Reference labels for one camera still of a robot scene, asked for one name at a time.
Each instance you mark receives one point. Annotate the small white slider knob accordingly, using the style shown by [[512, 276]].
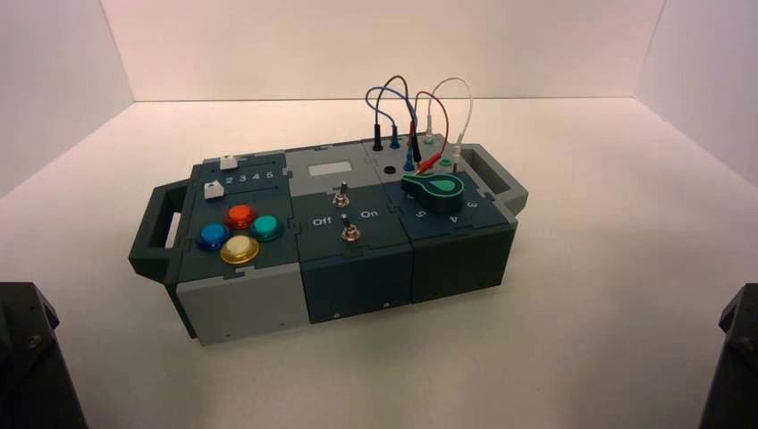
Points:
[[228, 161]]

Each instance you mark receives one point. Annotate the empty green banana socket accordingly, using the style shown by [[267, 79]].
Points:
[[446, 160]]

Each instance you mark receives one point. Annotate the large white slider knob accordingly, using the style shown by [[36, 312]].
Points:
[[213, 190]]

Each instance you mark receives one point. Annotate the red push button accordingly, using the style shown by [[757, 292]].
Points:
[[240, 217]]

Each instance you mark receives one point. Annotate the dark green rotary knob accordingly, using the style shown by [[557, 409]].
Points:
[[435, 194]]

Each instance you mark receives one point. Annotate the metal toggle switch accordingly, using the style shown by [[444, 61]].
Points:
[[350, 233], [340, 198]]

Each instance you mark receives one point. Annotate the teal green push button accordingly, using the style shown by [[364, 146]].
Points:
[[266, 227]]

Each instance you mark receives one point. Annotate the black banana socket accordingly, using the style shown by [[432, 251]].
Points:
[[389, 170]]

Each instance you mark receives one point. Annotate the white display window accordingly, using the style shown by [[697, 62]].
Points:
[[330, 169]]

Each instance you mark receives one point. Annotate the dark blue grey task box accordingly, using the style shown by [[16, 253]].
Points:
[[355, 278]]

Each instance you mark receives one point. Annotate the blue push button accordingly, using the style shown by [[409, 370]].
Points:
[[212, 235]]

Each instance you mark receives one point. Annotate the yellow push button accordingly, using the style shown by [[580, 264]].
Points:
[[240, 249]]

